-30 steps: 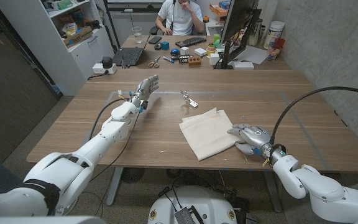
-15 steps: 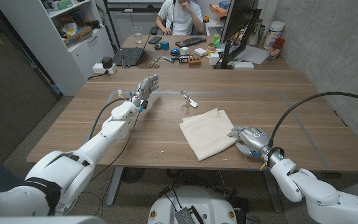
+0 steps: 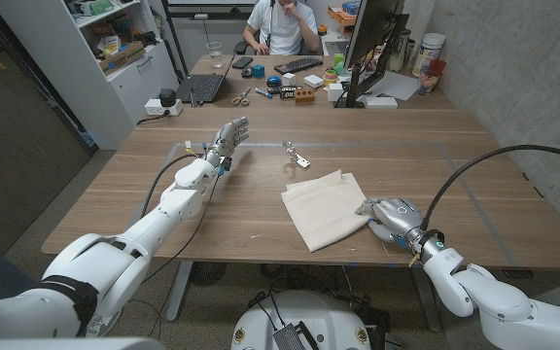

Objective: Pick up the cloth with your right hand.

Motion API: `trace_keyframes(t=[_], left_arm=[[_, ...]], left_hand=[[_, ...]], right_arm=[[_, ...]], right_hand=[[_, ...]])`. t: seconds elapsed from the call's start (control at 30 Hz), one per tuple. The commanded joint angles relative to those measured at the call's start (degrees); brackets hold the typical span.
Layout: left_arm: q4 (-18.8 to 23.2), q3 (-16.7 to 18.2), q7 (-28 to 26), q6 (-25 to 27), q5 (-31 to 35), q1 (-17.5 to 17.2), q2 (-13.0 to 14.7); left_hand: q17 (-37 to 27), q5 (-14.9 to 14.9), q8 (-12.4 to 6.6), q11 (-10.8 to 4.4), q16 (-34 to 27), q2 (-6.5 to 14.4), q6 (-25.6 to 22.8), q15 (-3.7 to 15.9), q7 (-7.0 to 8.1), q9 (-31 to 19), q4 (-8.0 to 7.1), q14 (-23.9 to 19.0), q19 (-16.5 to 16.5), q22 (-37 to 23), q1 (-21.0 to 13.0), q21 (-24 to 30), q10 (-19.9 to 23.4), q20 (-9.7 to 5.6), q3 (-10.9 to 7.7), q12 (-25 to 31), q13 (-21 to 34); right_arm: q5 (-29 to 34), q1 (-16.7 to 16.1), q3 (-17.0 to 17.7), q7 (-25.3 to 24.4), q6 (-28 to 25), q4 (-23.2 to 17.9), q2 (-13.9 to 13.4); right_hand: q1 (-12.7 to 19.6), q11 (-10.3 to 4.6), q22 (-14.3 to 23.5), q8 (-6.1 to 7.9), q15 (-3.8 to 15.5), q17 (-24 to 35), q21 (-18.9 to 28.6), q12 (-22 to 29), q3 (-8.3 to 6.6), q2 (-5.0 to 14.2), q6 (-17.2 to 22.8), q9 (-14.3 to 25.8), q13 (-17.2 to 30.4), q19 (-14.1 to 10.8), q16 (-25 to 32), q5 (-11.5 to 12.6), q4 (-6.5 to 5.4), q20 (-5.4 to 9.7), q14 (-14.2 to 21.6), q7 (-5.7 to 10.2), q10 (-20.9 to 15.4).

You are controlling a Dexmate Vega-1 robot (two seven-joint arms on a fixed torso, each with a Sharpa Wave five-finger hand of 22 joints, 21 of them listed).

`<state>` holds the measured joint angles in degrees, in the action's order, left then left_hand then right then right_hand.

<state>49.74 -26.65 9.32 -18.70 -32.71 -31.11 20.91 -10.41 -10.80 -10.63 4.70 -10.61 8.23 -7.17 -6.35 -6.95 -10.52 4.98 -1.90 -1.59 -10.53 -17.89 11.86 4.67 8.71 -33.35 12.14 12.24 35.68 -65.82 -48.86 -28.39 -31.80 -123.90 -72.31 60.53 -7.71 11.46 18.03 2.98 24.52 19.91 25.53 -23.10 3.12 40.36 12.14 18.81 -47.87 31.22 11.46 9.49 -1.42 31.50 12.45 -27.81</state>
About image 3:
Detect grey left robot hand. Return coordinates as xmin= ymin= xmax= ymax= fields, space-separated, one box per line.
xmin=204 ymin=116 xmax=251 ymax=169

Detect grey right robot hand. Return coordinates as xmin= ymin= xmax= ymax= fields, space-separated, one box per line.
xmin=355 ymin=196 xmax=430 ymax=254

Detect cream cloth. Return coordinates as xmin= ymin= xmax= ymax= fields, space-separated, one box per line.
xmin=280 ymin=169 xmax=373 ymax=254

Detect black laptop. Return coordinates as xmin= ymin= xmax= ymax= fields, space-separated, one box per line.
xmin=175 ymin=48 xmax=239 ymax=105

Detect small metal clip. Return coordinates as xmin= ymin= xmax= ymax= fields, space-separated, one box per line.
xmin=281 ymin=139 xmax=311 ymax=169

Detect black power adapter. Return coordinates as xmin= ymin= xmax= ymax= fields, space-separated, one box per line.
xmin=157 ymin=87 xmax=178 ymax=108

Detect white power strip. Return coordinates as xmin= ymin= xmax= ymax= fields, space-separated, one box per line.
xmin=143 ymin=98 xmax=185 ymax=117

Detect grey metal table leg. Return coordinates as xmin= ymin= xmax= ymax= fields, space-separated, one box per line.
xmin=410 ymin=265 xmax=442 ymax=333
xmin=165 ymin=261 xmax=194 ymax=323

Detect clear drinking glass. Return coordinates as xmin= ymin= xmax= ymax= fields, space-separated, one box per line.
xmin=205 ymin=41 xmax=224 ymax=69

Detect brown wooden block with holes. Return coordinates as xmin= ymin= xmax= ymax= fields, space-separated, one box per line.
xmin=294 ymin=87 xmax=316 ymax=105

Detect black keyboard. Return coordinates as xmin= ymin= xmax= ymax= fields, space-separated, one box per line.
xmin=273 ymin=55 xmax=325 ymax=76

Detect long white box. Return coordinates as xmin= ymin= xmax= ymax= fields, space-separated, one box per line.
xmin=363 ymin=95 xmax=400 ymax=110

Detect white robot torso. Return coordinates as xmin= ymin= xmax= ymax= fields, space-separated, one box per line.
xmin=230 ymin=290 xmax=372 ymax=350

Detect person in white t-shirt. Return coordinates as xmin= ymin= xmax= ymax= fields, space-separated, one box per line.
xmin=242 ymin=0 xmax=321 ymax=56

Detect white paper sheet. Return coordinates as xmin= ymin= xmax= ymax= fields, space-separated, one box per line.
xmin=367 ymin=70 xmax=420 ymax=102

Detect cardboard box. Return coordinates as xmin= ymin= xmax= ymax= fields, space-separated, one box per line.
xmin=97 ymin=40 xmax=147 ymax=75

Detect red cup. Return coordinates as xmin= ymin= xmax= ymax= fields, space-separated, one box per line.
xmin=416 ymin=58 xmax=447 ymax=96

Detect grey finned module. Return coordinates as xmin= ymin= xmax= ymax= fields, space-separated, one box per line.
xmin=272 ymin=321 xmax=320 ymax=350

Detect white shelf cabinet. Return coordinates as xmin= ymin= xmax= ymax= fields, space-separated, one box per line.
xmin=0 ymin=0 xmax=180 ymax=151

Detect orange crate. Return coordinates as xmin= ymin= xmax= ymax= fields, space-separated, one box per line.
xmin=327 ymin=3 xmax=360 ymax=28

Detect white cylindrical canister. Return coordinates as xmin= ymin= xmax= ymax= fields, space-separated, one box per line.
xmin=410 ymin=32 xmax=447 ymax=78

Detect black computer monitor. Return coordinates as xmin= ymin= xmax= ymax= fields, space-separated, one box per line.
xmin=333 ymin=0 xmax=410 ymax=110

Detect yellow handled scissors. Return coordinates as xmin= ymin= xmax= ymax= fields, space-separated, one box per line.
xmin=230 ymin=86 xmax=252 ymax=107

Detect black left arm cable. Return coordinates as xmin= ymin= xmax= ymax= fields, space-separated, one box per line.
xmin=139 ymin=153 xmax=206 ymax=220

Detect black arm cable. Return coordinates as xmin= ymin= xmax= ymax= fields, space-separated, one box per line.
xmin=420 ymin=144 xmax=560 ymax=232
xmin=139 ymin=153 xmax=206 ymax=220

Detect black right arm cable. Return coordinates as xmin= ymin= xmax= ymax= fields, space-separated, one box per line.
xmin=420 ymin=144 xmax=560 ymax=232

